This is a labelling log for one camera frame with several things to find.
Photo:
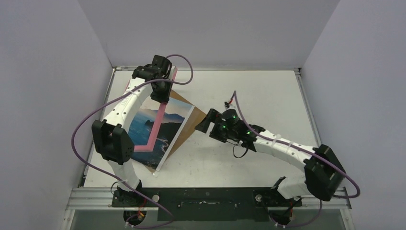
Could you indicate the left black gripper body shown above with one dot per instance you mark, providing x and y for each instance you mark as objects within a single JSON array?
[{"x": 162, "y": 94}]

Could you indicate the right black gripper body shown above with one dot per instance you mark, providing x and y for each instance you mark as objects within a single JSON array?
[{"x": 212, "y": 121}]

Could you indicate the seascape photo print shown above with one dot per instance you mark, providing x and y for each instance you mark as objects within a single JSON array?
[{"x": 137, "y": 130}]

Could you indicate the brown cardboard backing board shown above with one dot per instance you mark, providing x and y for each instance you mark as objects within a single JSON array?
[{"x": 190, "y": 123}]

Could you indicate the pink wooden picture frame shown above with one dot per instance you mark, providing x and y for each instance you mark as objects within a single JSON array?
[{"x": 158, "y": 119}]

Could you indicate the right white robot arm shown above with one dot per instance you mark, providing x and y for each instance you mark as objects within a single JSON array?
[{"x": 322, "y": 171}]

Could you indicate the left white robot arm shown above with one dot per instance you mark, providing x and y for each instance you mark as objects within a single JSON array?
[{"x": 111, "y": 136}]

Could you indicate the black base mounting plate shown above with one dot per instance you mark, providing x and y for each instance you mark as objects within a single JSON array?
[{"x": 215, "y": 204}]

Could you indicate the aluminium rail front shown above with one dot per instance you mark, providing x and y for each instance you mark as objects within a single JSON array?
[{"x": 91, "y": 209}]

